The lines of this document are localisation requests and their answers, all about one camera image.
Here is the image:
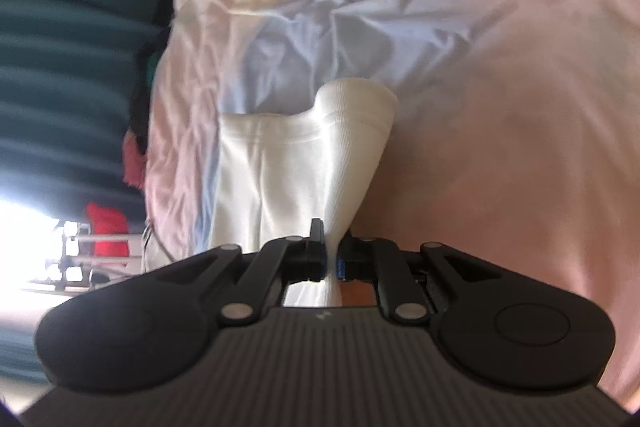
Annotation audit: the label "red cloth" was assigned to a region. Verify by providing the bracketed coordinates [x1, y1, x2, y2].
[84, 202, 130, 258]

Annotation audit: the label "pink cloth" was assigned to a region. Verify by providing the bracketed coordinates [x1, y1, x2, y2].
[122, 129, 149, 190]

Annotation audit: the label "teal curtain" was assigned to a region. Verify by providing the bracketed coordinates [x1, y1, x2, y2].
[0, 0, 177, 413]

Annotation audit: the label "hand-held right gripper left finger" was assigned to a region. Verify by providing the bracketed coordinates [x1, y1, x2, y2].
[165, 218, 331, 327]

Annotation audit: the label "white pants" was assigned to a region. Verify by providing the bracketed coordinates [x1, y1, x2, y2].
[207, 77, 399, 308]

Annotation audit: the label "pastel bed blanket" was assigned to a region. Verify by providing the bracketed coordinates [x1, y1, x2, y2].
[142, 0, 640, 413]

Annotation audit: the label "metal drying rack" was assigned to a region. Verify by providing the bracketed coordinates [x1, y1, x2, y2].
[25, 216, 166, 294]

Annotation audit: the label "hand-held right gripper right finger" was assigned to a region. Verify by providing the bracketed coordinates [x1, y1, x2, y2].
[339, 231, 504, 324]

